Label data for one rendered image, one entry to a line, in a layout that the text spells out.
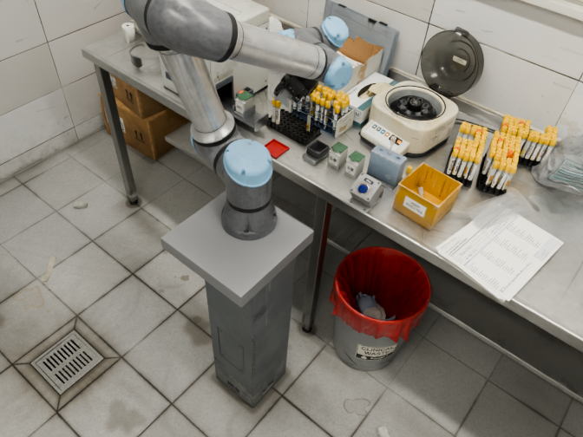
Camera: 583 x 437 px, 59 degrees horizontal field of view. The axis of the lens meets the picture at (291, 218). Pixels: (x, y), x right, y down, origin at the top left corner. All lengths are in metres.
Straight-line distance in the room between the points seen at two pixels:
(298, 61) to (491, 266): 0.74
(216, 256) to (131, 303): 1.13
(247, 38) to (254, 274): 0.56
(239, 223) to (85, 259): 1.39
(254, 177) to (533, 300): 0.78
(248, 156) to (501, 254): 0.74
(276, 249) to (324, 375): 0.95
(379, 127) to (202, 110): 0.71
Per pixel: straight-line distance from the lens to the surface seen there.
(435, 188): 1.60
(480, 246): 1.51
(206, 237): 1.37
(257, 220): 1.32
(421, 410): 2.20
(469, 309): 2.17
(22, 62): 2.94
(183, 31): 1.00
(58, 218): 2.84
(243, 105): 1.73
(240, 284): 1.27
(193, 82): 1.20
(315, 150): 1.68
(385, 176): 1.60
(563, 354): 2.21
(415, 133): 1.68
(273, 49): 1.10
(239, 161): 1.24
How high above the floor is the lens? 1.95
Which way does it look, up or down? 47 degrees down
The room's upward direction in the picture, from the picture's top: 4 degrees clockwise
